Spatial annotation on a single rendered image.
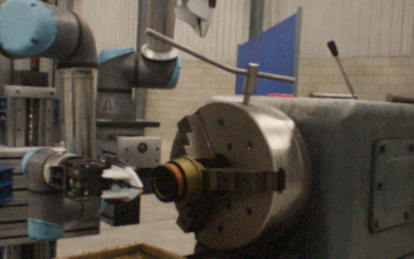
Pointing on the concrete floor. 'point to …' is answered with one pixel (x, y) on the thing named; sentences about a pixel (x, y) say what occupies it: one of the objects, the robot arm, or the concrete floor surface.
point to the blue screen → (272, 57)
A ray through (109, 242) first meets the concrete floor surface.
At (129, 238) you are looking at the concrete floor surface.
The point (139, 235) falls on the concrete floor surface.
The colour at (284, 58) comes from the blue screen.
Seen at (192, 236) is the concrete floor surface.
